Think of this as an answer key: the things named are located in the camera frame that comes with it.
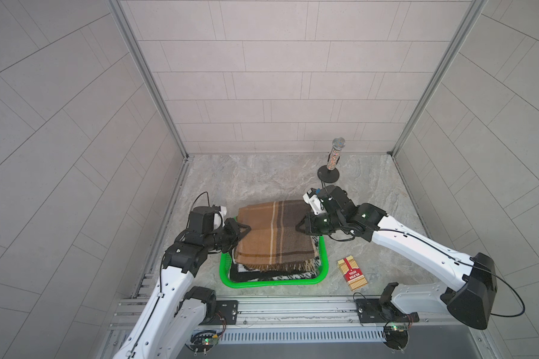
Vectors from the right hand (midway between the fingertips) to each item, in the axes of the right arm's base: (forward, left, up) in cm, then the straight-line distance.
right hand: (296, 229), depth 71 cm
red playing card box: (-9, -19, -18) cm, 28 cm away
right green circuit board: (-28, -29, -20) cm, 45 cm away
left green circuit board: (-26, +30, -16) cm, 43 cm away
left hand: (+2, +14, 0) cm, 14 cm away
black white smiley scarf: (-9, +18, -10) cm, 22 cm away
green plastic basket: (-13, +7, -11) cm, 18 cm away
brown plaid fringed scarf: (-4, +7, 0) cm, 8 cm away
